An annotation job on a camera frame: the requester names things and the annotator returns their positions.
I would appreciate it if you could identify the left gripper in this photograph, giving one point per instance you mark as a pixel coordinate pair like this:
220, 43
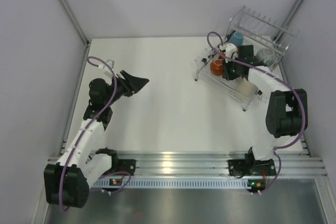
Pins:
125, 83

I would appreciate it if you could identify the beige tumbler cup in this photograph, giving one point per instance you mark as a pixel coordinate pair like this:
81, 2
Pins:
245, 89

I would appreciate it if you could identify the grey ceramic mug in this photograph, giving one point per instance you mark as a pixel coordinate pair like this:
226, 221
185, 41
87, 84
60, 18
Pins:
267, 56

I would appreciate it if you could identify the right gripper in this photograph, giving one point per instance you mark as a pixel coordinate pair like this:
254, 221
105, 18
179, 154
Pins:
226, 74

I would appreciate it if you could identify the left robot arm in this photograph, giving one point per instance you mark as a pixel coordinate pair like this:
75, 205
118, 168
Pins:
69, 179

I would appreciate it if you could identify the aluminium mounting rail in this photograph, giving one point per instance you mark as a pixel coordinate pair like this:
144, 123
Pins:
211, 164

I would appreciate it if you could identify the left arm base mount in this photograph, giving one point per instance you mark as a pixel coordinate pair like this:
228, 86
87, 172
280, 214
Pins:
125, 165

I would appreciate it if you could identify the blue ceramic mug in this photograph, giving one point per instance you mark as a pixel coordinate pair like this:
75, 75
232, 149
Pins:
236, 38

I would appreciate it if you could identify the silver metal dish rack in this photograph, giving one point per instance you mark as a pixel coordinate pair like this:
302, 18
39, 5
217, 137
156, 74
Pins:
261, 32

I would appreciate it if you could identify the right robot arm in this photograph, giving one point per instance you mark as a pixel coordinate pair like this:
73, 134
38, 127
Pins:
286, 116

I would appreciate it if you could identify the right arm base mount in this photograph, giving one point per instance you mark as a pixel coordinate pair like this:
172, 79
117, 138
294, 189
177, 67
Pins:
237, 168

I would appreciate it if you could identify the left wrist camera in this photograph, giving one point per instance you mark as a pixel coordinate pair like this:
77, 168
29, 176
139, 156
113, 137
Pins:
107, 70

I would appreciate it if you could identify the black and red bowl cup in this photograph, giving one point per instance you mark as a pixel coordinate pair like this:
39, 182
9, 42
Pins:
216, 67

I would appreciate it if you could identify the slotted cable duct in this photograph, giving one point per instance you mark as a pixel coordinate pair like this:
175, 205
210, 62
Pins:
176, 183

